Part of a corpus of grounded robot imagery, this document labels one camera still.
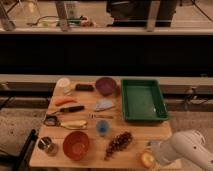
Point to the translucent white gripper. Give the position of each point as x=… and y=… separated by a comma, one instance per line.
x=154, y=146

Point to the yellow red apple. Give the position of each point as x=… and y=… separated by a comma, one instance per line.
x=147, y=160

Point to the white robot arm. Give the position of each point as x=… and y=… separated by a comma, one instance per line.
x=184, y=144

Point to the green plastic tray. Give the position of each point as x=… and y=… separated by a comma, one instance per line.
x=142, y=100

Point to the dark grape bunch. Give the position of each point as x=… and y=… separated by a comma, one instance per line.
x=118, y=143

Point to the blue plastic cup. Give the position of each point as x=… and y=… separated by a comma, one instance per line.
x=102, y=127

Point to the wooden board table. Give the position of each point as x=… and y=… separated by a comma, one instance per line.
x=126, y=159

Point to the grey folded cloth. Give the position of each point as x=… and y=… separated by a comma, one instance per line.
x=103, y=104

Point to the purple bowl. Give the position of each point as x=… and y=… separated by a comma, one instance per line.
x=106, y=86

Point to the orange bowl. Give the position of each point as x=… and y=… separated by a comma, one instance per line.
x=76, y=145

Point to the yellow banana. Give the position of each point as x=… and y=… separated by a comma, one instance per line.
x=74, y=125

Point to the black rectangular block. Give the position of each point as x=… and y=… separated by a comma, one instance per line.
x=84, y=87

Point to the orange carrot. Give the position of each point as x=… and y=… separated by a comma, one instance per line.
x=62, y=101

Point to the small black measuring cup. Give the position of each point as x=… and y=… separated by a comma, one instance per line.
x=51, y=121

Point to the white lidded jar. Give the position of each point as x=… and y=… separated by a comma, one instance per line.
x=64, y=84

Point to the metal cup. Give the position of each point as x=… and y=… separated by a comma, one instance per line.
x=48, y=146

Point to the black handled knife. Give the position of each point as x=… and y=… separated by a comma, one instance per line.
x=69, y=109

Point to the black chair frame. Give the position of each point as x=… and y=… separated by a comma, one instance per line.
x=15, y=161

